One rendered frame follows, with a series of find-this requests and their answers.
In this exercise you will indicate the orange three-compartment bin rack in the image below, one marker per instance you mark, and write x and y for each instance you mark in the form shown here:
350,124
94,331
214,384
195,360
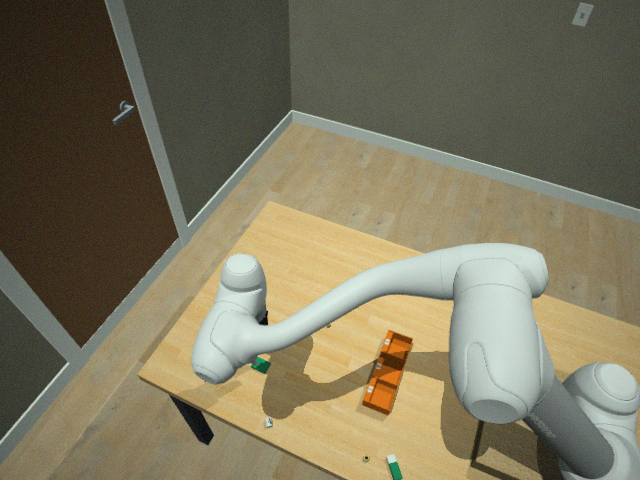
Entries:
381,390

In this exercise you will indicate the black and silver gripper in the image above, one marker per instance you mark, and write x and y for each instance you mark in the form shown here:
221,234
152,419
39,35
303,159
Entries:
263,322

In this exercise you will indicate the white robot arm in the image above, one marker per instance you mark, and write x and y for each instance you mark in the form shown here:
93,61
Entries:
497,354

